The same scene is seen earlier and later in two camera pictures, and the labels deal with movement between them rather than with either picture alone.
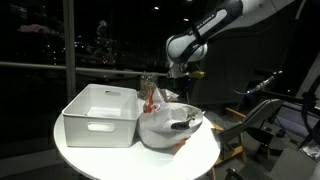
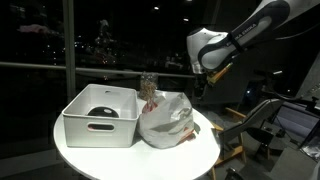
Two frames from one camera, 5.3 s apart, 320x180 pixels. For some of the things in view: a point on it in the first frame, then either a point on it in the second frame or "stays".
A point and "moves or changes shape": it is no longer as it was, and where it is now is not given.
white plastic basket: (101, 116) stays
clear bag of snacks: (148, 84) stays
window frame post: (69, 50) stays
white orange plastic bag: (161, 110) moves or changes shape
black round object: (181, 125) → (103, 111)
